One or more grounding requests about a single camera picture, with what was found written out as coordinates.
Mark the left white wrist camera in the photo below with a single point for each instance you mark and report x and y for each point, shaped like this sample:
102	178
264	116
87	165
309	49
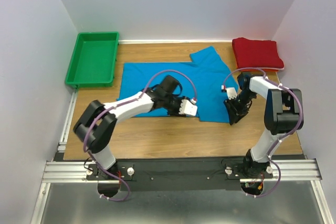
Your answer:
187	108

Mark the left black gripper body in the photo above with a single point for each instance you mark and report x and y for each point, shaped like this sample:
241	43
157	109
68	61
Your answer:
173	105

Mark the aluminium frame rail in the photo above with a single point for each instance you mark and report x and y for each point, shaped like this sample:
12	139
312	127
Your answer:
286	170

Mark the blue t shirt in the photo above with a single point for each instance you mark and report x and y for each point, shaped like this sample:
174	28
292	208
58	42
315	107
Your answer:
201	78

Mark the green plastic tray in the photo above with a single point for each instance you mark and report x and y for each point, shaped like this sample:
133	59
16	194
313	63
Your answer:
93	60

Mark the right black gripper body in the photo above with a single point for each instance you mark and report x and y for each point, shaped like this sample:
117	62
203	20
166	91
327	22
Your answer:
240	103

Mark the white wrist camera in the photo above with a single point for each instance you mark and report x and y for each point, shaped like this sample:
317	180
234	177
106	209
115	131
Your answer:
231	93
187	108

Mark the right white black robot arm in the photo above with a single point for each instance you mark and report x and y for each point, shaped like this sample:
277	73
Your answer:
283	116

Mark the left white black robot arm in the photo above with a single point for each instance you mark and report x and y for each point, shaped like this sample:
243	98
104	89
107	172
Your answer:
96	125

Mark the folded red t shirt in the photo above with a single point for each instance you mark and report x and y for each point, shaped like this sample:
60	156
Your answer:
267	47

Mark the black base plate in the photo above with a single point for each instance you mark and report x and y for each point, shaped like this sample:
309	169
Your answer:
181	174

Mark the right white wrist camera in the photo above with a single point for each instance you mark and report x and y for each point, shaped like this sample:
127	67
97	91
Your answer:
231	93

